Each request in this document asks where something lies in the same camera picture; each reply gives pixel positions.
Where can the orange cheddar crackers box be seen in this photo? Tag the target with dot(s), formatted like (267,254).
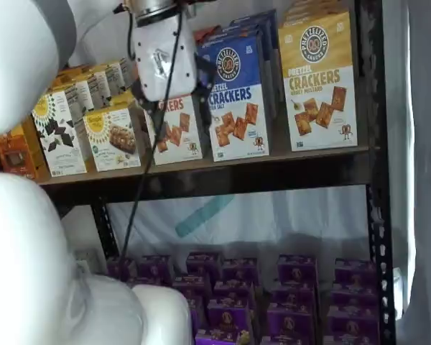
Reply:
(179,136)
(204,35)

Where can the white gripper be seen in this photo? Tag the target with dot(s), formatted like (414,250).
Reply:
(151,82)

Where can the mint chocolate sweet thins box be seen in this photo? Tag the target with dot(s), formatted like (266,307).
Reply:
(124,72)
(61,143)
(97,88)
(114,81)
(77,95)

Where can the blue sea salt crackers box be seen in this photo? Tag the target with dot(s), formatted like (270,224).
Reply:
(260,16)
(237,108)
(251,28)

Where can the white carton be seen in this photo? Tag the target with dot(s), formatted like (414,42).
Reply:
(88,260)

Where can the orange brown snack box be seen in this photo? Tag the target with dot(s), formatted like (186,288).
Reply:
(62,79)
(14,154)

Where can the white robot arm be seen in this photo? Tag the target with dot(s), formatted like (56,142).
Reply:
(21,54)

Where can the black metal shelf rack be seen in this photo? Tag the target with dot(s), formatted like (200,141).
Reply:
(237,179)

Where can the wooden shelf board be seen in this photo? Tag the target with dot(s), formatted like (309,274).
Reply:
(278,155)

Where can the yellow honey mustard crackers box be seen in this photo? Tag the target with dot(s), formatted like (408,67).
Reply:
(309,9)
(319,108)

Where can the grey white side curtain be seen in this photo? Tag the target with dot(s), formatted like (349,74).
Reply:
(424,179)

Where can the purple Annie's snack box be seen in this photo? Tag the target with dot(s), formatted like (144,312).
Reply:
(355,272)
(353,332)
(224,338)
(294,294)
(190,287)
(233,292)
(129,269)
(291,341)
(297,269)
(203,264)
(355,296)
(154,269)
(240,271)
(292,321)
(198,311)
(353,312)
(230,316)

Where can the almond flour bars box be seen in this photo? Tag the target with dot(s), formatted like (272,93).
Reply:
(122,100)
(111,143)

